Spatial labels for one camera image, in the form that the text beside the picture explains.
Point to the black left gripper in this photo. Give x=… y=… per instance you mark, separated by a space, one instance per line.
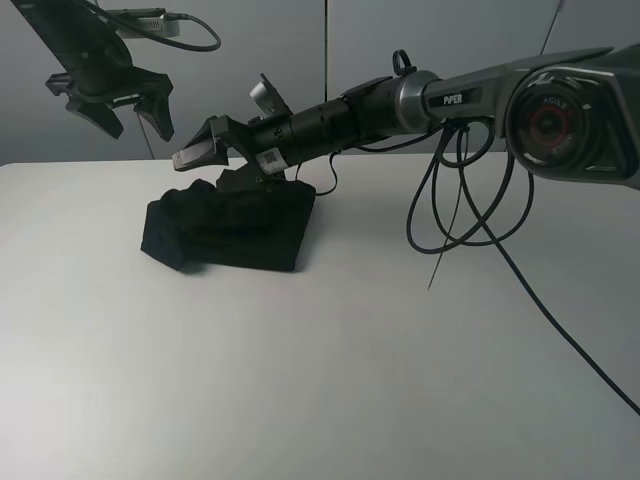
x=91 y=98

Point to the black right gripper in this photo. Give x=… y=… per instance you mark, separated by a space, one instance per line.
x=264 y=144

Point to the black printed t-shirt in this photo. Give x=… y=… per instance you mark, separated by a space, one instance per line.
x=256 y=229

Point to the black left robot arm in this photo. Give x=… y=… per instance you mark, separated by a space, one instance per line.
x=99 y=75

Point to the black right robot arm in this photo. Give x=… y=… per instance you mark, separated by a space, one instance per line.
x=571 y=116

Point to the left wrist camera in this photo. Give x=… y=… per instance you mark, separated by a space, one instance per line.
x=153 y=21

